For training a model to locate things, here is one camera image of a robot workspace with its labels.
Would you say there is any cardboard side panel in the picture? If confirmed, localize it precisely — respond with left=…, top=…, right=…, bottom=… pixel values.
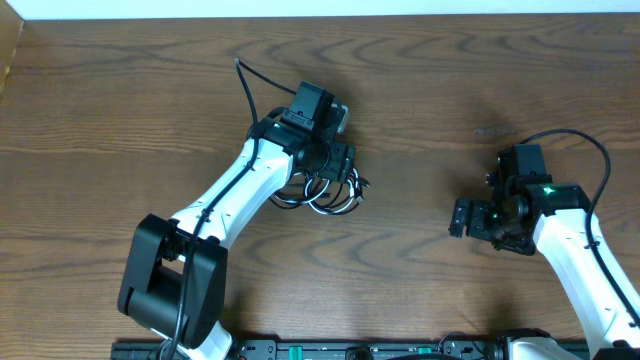
left=0, top=0, right=24, bottom=92

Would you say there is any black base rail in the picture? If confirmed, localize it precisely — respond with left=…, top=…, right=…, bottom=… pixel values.
left=108, top=337, right=590, bottom=360

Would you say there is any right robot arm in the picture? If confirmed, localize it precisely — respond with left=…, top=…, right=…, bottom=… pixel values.
left=449, top=144, right=639, bottom=359

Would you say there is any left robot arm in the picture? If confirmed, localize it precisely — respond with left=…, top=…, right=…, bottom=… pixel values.
left=117, top=82, right=360, bottom=359

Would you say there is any black usb cable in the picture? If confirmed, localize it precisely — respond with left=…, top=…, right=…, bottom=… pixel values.
left=268, top=169, right=372, bottom=216

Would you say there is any white usb cable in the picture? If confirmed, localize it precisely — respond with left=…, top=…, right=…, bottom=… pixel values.
left=279, top=167, right=365, bottom=215

